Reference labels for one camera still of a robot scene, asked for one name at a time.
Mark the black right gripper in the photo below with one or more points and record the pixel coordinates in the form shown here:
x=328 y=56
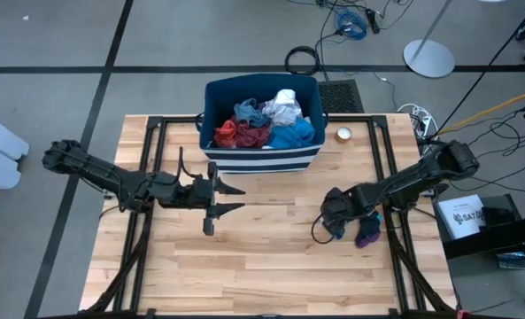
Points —
x=342 y=210

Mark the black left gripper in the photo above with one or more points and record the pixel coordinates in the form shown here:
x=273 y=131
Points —
x=195 y=192

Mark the grey teal sock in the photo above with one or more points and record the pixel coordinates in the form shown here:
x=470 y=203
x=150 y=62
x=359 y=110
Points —
x=341 y=235

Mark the coral terry cloth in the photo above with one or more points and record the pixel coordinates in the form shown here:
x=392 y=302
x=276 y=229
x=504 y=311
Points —
x=225 y=135

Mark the maroon garment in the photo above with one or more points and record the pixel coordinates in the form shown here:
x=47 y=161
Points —
x=253 y=137

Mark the blue-grey knit sweater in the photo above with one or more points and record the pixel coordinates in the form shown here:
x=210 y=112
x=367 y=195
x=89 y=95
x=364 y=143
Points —
x=249 y=113

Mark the bright teal garment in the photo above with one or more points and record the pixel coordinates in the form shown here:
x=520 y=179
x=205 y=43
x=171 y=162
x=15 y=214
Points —
x=293 y=135

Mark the light grey sock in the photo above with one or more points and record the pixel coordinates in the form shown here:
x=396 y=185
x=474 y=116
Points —
x=284 y=116

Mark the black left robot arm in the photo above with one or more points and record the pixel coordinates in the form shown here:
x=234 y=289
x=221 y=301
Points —
x=98 y=170

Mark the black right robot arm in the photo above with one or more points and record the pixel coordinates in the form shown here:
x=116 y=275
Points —
x=403 y=184

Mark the navy purple sock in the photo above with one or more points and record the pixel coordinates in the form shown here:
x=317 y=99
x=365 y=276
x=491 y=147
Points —
x=368 y=230

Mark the navy white striped fabric basket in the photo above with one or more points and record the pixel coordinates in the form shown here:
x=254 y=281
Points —
x=257 y=161

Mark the tape roll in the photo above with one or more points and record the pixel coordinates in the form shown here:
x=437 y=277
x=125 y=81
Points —
x=344 y=134

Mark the black perforated floor mat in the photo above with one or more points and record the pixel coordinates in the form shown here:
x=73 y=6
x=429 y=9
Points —
x=342 y=96

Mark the white labelled box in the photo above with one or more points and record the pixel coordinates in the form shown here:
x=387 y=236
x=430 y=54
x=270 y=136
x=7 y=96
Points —
x=459 y=217

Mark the black side cart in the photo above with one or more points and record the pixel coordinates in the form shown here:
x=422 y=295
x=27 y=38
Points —
x=492 y=239

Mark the round grey floor stand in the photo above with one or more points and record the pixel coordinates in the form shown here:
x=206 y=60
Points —
x=429 y=58

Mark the black power brick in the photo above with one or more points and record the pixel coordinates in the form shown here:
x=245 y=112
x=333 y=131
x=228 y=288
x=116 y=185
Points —
x=372 y=20

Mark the black metal table frame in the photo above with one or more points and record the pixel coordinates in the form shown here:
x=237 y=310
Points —
x=154 y=122

